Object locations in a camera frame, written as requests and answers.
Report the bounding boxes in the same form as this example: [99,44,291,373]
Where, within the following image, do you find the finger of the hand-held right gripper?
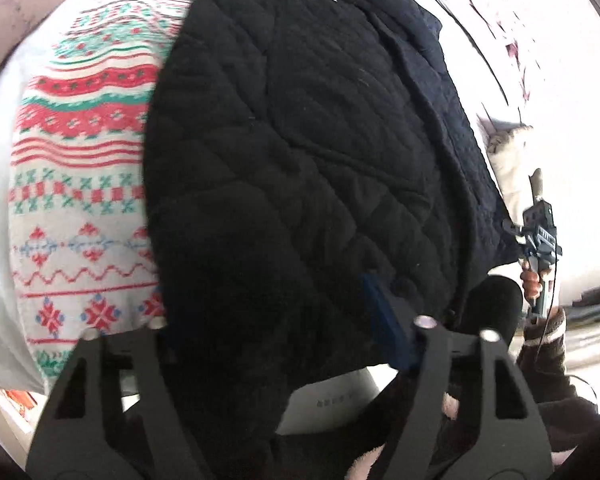
[502,217,528,243]

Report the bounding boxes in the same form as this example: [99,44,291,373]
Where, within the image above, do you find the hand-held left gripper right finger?
[361,272,553,480]

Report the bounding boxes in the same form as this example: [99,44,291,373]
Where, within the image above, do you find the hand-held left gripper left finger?
[27,327,206,480]

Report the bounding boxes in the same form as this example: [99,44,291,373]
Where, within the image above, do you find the black quilted jacket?
[141,0,523,436]

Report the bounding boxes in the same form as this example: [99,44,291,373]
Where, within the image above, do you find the person's right hand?
[520,257,551,302]

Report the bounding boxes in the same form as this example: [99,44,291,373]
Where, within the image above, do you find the cream fuzzy cloth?
[486,125,545,221]

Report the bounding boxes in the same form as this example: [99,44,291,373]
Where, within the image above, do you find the orange red object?
[0,387,42,423]

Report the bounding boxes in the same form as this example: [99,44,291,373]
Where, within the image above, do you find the grey curved object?
[562,284,600,368]

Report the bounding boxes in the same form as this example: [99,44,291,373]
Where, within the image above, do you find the white appliance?
[120,366,382,436]

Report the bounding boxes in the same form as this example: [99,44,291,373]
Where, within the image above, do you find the person's legs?
[270,275,600,480]

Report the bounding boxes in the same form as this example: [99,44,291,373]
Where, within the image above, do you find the white floral cloth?
[414,0,600,286]

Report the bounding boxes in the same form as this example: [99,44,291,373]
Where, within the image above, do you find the red green patterned blanket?
[7,0,217,395]

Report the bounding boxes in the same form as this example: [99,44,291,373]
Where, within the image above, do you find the pink floral pillow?
[0,0,103,92]

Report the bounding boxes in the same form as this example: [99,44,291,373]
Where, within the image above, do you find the thin black cable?
[537,242,565,348]

